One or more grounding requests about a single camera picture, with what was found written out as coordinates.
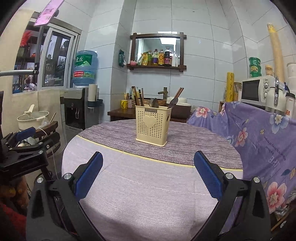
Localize dark red wooden spoon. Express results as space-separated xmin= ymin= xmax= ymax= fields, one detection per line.
xmin=168 ymin=97 xmax=179 ymax=108

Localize dark brown wooden chopstick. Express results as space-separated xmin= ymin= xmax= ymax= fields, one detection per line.
xmin=132 ymin=86 xmax=139 ymax=106

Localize black chopstick silver band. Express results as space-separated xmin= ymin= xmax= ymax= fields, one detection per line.
xmin=138 ymin=89 xmax=144 ymax=106

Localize left hand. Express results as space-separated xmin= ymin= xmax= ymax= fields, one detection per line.
xmin=1 ymin=176 xmax=29 ymax=216

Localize white pot with lid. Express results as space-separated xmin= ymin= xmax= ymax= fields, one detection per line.
xmin=17 ymin=104 xmax=50 ymax=131

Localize purple floral cloth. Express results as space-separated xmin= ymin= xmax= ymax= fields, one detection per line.
xmin=188 ymin=101 xmax=295 ymax=213

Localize water dispenser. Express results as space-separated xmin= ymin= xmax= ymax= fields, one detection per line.
xmin=64 ymin=87 xmax=103 ymax=138

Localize dark wooden side table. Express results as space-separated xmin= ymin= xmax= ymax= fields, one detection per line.
xmin=107 ymin=108 xmax=188 ymax=123

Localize paper cup stack holder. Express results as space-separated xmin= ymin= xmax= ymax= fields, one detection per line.
xmin=87 ymin=84 xmax=103 ymax=109

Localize yellow mug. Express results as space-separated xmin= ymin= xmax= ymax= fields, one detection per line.
xmin=120 ymin=99 xmax=128 ymax=109

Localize cream plastic utensil holder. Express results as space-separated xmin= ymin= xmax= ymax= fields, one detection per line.
xmin=135 ymin=105 xmax=171 ymax=147

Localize yellow rolled mat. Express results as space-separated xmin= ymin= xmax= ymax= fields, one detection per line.
xmin=225 ymin=72 xmax=234 ymax=102

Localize white microwave oven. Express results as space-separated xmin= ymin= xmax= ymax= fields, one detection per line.
xmin=240 ymin=75 xmax=275 ymax=106

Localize white thermos jug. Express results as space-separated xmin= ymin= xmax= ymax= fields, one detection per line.
xmin=265 ymin=77 xmax=286 ymax=115

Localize brown chopstick far right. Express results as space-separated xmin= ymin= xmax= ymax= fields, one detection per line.
xmin=176 ymin=87 xmax=184 ymax=98

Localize blue water jug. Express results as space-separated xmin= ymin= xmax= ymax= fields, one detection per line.
xmin=72 ymin=50 xmax=98 ymax=86

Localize brown chopstick near gripper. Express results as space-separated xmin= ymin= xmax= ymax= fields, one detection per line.
xmin=141 ymin=88 xmax=144 ymax=106

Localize green stacked containers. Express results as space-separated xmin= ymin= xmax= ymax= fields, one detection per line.
xmin=249 ymin=57 xmax=262 ymax=78

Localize tall beige cup stack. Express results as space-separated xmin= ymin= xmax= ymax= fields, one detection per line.
xmin=267 ymin=23 xmax=285 ymax=83

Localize pink smartphone on stand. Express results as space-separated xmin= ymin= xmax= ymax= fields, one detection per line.
xmin=34 ymin=0 xmax=64 ymax=27

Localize wooden framed mirror shelf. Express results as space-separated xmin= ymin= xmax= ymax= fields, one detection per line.
xmin=127 ymin=32 xmax=187 ymax=72

